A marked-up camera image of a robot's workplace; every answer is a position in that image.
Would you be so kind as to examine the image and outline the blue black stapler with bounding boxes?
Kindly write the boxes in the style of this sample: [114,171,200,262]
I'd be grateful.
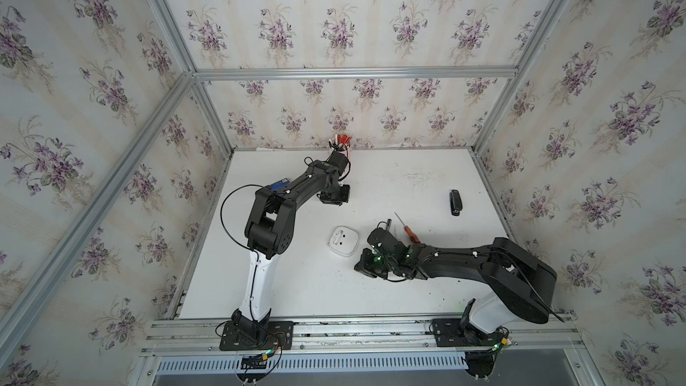
[269,178,291,191]

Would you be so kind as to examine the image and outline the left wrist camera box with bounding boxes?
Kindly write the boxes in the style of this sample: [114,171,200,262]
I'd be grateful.
[325,151,349,174]

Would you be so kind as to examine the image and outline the white ventilation grille strip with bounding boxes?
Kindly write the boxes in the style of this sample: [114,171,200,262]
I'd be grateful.
[156,351,467,376]

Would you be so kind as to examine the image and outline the white square alarm clock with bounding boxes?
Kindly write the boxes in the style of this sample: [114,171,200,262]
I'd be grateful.
[328,226,359,257]

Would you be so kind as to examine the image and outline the small black remote device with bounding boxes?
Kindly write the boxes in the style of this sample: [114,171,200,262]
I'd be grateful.
[449,189,464,216]

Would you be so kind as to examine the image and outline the red and black pens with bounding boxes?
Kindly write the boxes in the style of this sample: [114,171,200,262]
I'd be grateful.
[329,134,351,152]

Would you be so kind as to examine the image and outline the aluminium front rail frame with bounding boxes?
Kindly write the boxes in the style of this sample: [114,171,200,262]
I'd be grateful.
[140,314,586,357]

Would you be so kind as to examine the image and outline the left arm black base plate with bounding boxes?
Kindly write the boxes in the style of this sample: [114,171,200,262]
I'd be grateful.
[219,321,295,351]

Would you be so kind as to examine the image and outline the orange handled screwdriver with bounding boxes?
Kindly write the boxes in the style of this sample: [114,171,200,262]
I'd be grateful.
[395,214,421,244]

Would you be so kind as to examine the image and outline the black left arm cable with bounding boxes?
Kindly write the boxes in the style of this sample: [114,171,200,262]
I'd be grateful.
[219,183,266,253]

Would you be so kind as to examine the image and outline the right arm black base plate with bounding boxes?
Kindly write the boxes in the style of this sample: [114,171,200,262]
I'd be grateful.
[429,317,509,348]

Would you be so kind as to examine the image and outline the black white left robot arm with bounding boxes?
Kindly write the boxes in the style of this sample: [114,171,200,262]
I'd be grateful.
[232,152,350,341]

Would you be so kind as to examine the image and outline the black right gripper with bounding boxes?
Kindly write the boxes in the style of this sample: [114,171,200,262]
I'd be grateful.
[348,248,396,279]

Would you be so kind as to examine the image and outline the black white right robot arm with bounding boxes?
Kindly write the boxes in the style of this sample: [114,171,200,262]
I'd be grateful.
[355,230,557,334]

